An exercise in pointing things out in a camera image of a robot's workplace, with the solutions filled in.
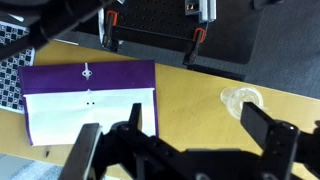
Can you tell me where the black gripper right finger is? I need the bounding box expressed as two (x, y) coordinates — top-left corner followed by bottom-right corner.
(239, 101), (301, 180)

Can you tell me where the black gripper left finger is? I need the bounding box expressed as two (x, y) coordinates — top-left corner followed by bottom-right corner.
(59, 102), (144, 180)

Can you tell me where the clear plastic cup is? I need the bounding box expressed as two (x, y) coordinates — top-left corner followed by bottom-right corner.
(219, 85), (268, 120)

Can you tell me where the black white checkerboard calibration board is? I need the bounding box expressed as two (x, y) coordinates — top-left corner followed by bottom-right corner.
(0, 20), (36, 115)

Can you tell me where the black perforated metal stand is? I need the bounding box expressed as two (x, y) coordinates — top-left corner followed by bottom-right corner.
(99, 0), (264, 66)

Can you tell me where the black clamp with orange handle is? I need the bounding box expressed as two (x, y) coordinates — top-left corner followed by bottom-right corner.
(101, 9), (121, 53)
(182, 27), (207, 67)

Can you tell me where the silver aluminium extrusion rail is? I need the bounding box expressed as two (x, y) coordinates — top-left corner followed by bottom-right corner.
(184, 0), (217, 24)

